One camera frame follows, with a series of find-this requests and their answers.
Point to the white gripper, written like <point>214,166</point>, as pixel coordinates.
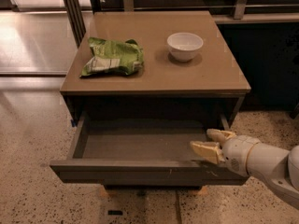
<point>237,153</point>

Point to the drawer grey front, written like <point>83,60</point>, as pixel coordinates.
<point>140,152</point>

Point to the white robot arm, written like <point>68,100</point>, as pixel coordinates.
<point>276,167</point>

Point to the brown drawer cabinet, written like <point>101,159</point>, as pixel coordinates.
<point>209,88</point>

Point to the white ceramic bowl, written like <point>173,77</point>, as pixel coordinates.
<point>183,47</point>

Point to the green crumpled chip bag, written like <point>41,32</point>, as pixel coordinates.
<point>113,56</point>

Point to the metal railing frame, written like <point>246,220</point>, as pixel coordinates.
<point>238,19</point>

